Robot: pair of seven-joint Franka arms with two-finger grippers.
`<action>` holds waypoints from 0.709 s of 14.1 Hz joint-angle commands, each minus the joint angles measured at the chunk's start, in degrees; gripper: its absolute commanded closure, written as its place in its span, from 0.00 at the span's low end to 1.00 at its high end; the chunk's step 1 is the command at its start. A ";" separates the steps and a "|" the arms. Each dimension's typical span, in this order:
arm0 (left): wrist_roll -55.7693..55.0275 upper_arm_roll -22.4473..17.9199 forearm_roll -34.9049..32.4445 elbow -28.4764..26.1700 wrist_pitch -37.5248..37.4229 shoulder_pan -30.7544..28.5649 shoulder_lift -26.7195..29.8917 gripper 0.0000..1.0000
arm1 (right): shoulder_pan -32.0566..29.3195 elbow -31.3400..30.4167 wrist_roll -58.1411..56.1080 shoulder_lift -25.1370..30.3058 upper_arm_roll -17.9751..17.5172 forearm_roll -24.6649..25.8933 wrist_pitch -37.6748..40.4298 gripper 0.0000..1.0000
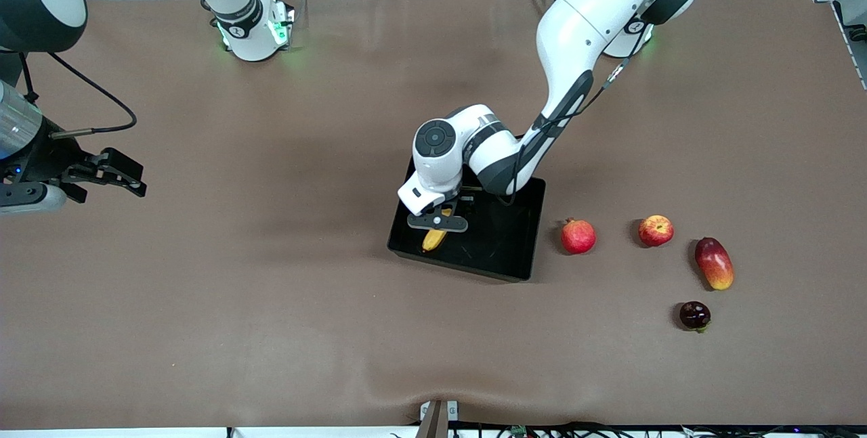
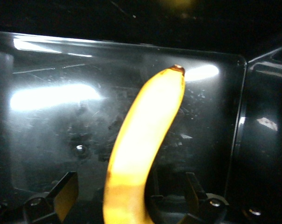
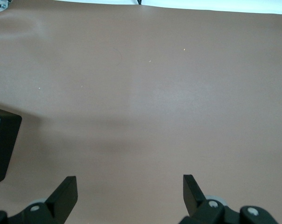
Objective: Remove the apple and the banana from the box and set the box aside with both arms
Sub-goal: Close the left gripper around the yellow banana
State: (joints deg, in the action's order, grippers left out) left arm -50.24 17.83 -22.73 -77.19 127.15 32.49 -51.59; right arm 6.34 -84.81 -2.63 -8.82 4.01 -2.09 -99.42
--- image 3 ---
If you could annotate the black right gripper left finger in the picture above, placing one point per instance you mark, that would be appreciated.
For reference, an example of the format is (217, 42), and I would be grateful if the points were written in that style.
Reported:
(61, 200)

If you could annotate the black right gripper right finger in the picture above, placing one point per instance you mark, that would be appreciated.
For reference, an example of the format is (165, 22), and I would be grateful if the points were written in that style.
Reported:
(197, 205)

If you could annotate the black plastic box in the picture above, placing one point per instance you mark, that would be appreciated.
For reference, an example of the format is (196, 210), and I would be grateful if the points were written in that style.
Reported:
(5, 149)

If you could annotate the brown table mat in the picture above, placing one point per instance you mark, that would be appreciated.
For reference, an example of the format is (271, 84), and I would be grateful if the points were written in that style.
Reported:
(155, 105)

